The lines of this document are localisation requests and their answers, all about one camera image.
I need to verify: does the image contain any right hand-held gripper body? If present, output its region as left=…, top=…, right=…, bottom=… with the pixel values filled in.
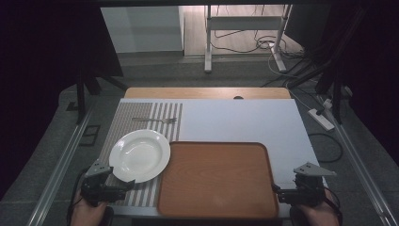
left=277, top=161, right=338, bottom=207

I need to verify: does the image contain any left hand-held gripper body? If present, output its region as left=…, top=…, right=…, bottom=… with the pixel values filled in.
left=80, top=158, right=128, bottom=208

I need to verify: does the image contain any white plate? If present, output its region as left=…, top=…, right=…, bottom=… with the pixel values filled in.
left=108, top=129, right=171, bottom=184

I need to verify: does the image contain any brown wooden tray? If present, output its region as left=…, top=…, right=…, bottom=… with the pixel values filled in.
left=156, top=140, right=279, bottom=219

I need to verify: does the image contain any silver fork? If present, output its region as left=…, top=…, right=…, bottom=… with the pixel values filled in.
left=132, top=117, right=178, bottom=123

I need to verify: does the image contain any person's left hand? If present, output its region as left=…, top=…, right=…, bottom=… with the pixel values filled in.
left=70, top=189, right=109, bottom=226

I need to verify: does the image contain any person's right hand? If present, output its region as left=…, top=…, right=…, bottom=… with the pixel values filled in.
left=295, top=189, right=343, bottom=226

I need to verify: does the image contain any striped placemat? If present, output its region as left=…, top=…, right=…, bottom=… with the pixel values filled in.
left=99, top=102, right=184, bottom=208

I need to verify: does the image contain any white board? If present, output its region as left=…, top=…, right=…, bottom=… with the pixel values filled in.
left=120, top=98, right=320, bottom=189

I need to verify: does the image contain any white power strip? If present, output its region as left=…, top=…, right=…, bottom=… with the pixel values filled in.
left=307, top=108, right=336, bottom=132

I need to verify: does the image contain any black tripod stand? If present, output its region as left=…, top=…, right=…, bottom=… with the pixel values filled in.
left=66, top=62, right=129, bottom=126

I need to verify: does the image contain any white metal stand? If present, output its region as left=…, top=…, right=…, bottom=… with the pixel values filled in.
left=204, top=4, right=294, bottom=74

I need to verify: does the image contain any black cable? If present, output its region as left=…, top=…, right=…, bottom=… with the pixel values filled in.
left=308, top=133, right=343, bottom=164

